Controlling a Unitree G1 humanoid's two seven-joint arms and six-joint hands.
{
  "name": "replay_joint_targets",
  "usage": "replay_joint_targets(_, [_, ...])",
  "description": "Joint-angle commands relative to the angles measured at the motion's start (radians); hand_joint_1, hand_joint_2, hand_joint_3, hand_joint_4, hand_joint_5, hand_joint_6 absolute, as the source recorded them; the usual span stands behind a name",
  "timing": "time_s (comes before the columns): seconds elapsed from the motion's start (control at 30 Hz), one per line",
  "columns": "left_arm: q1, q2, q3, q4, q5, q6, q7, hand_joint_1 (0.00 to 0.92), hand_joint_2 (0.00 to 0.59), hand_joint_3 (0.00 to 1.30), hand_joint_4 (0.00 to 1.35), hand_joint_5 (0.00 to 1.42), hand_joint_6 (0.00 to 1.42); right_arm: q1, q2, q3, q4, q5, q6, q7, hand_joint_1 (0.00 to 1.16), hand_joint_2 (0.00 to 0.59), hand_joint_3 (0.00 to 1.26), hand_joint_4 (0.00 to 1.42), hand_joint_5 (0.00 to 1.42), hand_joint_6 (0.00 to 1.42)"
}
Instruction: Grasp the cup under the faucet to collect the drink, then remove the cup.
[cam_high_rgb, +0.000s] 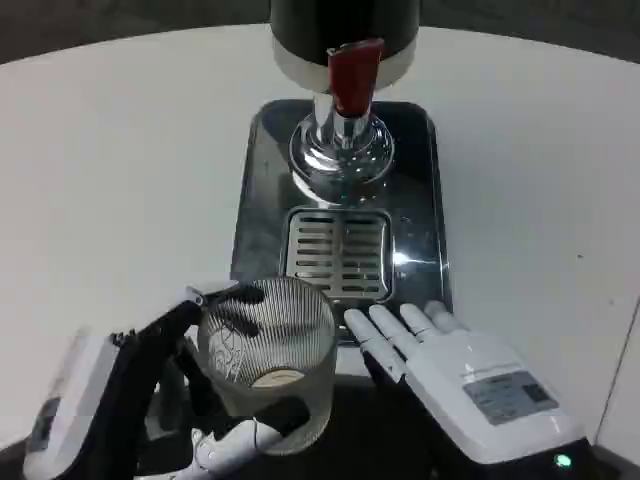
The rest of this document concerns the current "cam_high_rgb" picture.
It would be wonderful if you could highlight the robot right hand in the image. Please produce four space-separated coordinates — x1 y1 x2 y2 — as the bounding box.
343 299 596 480

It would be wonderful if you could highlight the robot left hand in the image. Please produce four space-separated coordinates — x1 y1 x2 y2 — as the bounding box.
22 279 311 480

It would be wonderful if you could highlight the clear ribbed glass cup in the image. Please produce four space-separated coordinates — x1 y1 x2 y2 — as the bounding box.
196 277 339 456

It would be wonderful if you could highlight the steel drip grid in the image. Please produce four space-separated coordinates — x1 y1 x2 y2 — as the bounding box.
279 207 395 304

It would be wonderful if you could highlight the steel drip tray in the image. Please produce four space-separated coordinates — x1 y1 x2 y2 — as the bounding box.
229 98 455 346

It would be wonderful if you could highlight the black drink dispenser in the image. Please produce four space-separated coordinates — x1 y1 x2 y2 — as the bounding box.
268 0 419 207

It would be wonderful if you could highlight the red tap handle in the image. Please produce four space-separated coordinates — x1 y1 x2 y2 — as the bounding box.
327 38 385 119

